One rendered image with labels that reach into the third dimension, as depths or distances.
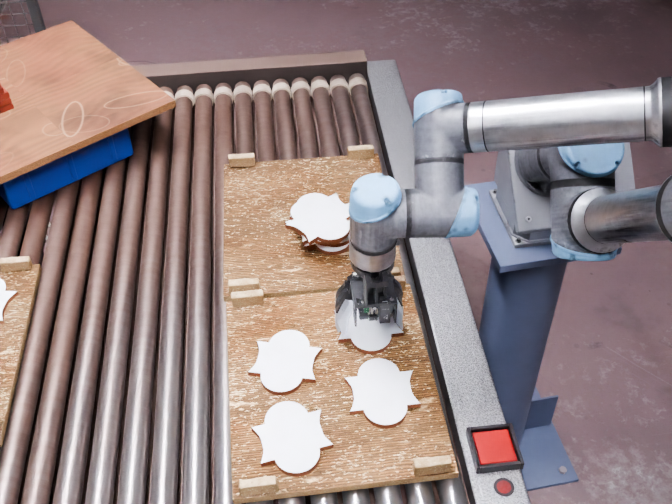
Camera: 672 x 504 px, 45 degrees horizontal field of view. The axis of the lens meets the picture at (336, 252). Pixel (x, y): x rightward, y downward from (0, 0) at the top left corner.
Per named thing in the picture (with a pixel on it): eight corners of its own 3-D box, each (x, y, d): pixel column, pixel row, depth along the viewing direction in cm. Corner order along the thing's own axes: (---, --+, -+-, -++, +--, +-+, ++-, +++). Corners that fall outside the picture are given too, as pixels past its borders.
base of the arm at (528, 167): (577, 118, 168) (597, 109, 158) (591, 189, 168) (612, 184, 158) (507, 131, 166) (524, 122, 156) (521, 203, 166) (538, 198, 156)
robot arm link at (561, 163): (597, 123, 158) (629, 109, 144) (598, 191, 157) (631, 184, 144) (537, 123, 156) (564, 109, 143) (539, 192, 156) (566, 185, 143)
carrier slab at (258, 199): (378, 158, 185) (378, 152, 184) (406, 287, 155) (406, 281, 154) (224, 169, 183) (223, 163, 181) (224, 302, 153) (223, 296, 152)
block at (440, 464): (448, 463, 126) (450, 453, 124) (451, 473, 125) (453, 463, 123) (411, 467, 125) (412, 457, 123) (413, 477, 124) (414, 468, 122)
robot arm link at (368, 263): (346, 223, 129) (396, 219, 129) (346, 243, 132) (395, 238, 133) (352, 258, 124) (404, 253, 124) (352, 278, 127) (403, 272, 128)
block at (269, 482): (278, 482, 124) (277, 473, 122) (279, 493, 122) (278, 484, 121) (239, 487, 123) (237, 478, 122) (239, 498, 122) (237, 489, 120)
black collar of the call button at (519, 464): (510, 428, 133) (512, 422, 131) (523, 469, 127) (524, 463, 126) (465, 433, 132) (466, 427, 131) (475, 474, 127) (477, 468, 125)
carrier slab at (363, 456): (409, 288, 155) (409, 282, 154) (458, 478, 126) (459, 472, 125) (226, 307, 152) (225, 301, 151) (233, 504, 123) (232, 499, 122)
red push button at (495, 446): (507, 433, 132) (508, 428, 131) (516, 465, 128) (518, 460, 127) (471, 436, 132) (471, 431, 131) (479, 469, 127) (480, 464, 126)
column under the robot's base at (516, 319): (529, 375, 254) (583, 152, 193) (578, 481, 227) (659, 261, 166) (412, 395, 249) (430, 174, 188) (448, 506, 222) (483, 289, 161)
